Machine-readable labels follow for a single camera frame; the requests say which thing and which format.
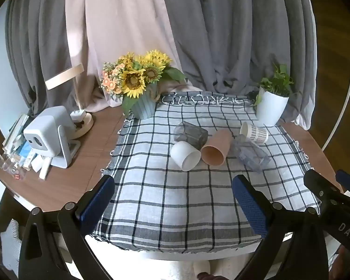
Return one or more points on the checked black and white cloth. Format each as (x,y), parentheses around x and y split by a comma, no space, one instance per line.
(175,204)

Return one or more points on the clear glass cup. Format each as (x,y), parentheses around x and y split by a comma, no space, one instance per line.
(250,154)

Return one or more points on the white hoop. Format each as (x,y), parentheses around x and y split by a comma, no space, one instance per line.
(345,93)

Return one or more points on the sunflower bouquet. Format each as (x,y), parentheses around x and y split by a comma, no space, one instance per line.
(134,78)

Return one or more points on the white plant pot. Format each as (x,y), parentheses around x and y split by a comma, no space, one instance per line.
(271,108)

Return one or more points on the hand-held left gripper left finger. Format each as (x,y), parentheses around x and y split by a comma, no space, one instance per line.
(94,208)

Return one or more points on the white striped chair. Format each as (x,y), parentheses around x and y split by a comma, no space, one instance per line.
(10,245)

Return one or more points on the ribbed blue-grey vase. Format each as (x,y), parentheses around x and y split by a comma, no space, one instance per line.
(144,106)

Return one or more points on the green potted plant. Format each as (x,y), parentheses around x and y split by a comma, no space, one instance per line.
(275,83)

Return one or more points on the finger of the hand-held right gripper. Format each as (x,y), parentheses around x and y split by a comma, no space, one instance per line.
(348,180)
(319,182)

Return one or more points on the white projector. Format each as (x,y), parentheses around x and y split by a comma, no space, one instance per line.
(48,128)

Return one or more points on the pink curtain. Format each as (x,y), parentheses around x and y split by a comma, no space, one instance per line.
(119,20)

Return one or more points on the white plug adapter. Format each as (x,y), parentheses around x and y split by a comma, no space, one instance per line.
(77,115)

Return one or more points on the stack of books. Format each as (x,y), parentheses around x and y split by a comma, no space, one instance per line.
(16,131)

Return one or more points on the pink cup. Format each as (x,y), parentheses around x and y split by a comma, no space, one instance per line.
(217,147)

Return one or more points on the grey glass cup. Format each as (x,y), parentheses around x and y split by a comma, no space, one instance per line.
(192,134)

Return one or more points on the white desk lamp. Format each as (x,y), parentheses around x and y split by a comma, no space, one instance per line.
(64,75)

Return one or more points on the patterned paper cup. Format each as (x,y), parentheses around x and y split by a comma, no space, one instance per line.
(256,133)

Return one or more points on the white cup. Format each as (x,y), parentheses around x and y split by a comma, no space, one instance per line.
(183,155)

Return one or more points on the grey curtain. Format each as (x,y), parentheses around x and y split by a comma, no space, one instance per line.
(230,35)

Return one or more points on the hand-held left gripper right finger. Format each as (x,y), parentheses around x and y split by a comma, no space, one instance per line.
(250,208)

